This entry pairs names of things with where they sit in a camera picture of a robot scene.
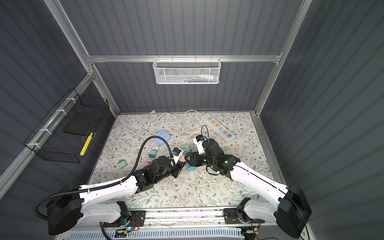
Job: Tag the teal plug adapter cube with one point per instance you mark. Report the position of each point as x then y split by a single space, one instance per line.
152 154

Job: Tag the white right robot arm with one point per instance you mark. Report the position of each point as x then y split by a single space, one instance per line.
288 206

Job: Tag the yellow marker in basket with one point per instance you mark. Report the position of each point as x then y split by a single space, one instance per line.
86 144

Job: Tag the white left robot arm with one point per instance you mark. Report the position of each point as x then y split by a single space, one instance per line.
74 205

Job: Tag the green plug adapter cube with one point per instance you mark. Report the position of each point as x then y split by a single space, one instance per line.
187 149
122 164

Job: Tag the white wire wall basket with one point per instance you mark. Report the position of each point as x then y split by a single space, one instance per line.
187 73

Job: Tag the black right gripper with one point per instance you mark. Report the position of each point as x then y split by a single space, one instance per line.
194 157

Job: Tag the long white power strip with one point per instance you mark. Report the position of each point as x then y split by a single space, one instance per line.
218 128

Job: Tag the light blue round power strip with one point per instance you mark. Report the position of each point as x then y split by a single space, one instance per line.
164 135

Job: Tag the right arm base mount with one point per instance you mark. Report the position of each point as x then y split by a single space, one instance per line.
234 216

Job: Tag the black wire side basket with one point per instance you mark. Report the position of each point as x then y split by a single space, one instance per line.
62 136

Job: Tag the teal blue power strip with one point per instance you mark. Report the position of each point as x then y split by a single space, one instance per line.
189 167

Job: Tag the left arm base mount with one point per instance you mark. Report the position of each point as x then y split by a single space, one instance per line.
133 219

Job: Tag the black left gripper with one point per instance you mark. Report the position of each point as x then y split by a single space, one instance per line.
177 168

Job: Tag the pink plug adapter cube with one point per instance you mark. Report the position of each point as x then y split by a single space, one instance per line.
145 164

